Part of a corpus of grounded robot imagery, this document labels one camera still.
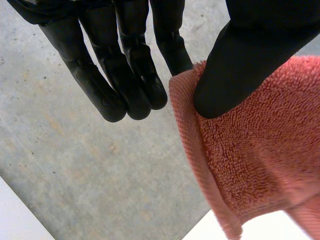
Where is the coral towel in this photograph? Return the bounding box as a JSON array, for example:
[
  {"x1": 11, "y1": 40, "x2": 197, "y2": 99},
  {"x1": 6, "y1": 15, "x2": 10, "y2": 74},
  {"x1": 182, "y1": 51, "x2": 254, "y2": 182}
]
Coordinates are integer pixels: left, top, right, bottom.
[{"x1": 168, "y1": 55, "x2": 320, "y2": 240}]

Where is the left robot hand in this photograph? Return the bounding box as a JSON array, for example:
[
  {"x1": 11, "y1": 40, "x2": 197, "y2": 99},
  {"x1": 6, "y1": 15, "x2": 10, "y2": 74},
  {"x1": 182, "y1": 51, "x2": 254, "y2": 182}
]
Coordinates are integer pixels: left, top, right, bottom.
[{"x1": 6, "y1": 0, "x2": 320, "y2": 123}]

